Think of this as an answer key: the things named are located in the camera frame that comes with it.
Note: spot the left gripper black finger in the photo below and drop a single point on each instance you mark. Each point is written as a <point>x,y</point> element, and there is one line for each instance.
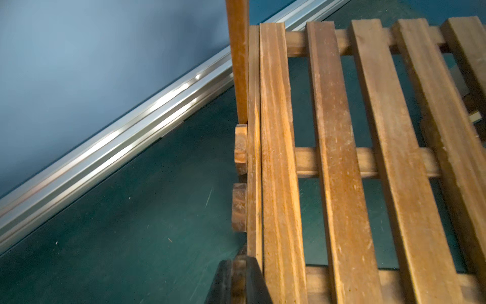
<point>238,281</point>

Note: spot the brown wooden slatted shelf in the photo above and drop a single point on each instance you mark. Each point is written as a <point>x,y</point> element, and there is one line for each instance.
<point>364,177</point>

